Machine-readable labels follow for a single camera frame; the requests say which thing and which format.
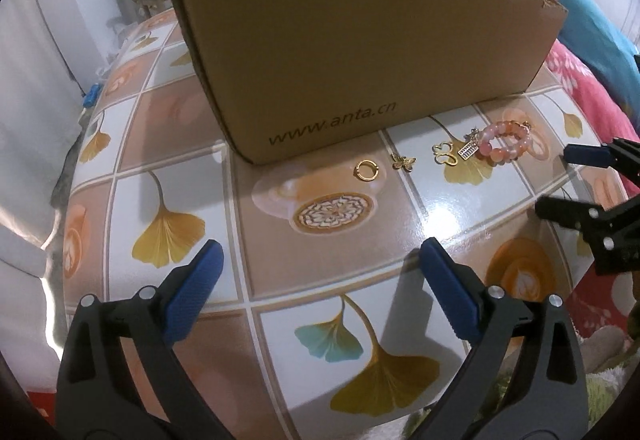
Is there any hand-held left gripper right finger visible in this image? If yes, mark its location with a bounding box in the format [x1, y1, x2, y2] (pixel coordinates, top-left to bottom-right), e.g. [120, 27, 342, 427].
[415, 237, 590, 440]

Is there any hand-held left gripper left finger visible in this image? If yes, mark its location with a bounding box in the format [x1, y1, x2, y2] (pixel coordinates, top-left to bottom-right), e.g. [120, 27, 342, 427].
[55, 240, 234, 440]

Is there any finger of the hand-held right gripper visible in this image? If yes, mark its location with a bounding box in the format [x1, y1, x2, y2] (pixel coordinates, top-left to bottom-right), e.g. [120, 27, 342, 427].
[564, 138, 640, 197]
[535, 195, 602, 232]

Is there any pink bead bracelet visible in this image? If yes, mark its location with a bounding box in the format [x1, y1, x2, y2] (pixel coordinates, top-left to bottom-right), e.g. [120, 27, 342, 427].
[474, 119, 535, 167]

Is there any gold abacus charm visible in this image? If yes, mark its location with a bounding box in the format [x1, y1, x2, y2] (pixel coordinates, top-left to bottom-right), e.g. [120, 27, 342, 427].
[459, 129, 480, 161]

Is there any gold clover outline charm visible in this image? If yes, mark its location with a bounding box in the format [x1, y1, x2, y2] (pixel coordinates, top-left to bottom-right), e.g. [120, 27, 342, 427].
[432, 141, 458, 166]

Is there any brown cardboard box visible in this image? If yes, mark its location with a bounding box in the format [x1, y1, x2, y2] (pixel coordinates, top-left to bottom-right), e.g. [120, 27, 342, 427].
[165, 0, 570, 166]

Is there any pink floral blanket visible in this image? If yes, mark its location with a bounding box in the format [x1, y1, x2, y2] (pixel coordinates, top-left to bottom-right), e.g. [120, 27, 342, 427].
[542, 42, 640, 351]

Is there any blue plush pillow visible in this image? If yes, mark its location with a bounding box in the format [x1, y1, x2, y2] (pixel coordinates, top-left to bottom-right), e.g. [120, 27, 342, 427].
[540, 0, 640, 116]

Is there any green fluffy blanket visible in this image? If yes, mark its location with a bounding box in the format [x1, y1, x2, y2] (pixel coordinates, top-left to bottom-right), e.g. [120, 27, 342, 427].
[585, 365, 631, 421]

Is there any grey fuzzy rug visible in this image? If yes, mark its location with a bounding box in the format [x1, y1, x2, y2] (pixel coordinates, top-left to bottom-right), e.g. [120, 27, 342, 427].
[50, 120, 96, 211]

